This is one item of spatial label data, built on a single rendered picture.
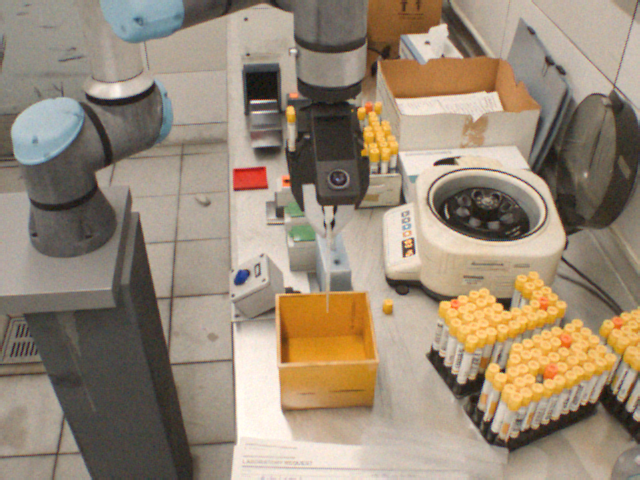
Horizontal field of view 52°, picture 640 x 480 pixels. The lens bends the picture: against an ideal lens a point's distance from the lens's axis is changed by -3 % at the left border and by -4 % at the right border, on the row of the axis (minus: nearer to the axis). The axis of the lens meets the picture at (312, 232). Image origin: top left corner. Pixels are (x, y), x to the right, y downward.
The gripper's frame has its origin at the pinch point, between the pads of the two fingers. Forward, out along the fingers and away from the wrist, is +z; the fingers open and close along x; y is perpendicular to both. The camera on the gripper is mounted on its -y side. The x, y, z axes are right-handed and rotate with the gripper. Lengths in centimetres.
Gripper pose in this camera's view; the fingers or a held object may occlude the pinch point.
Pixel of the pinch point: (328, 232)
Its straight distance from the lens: 83.3
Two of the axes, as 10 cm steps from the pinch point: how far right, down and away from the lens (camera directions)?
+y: -0.5, -6.3, 7.7
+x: -10.0, 0.4, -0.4
